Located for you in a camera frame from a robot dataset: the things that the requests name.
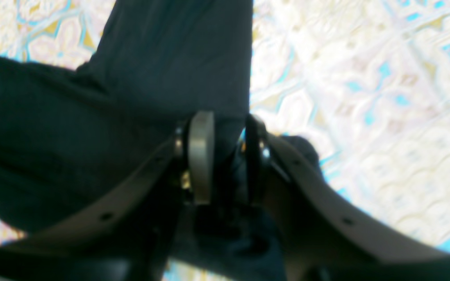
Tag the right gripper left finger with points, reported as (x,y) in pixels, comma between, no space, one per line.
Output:
(127,234)

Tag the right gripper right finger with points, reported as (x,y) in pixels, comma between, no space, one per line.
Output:
(323,236)

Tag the black t-shirt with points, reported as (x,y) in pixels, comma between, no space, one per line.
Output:
(68,137)

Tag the patterned tablecloth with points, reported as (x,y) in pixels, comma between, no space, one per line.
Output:
(367,82)

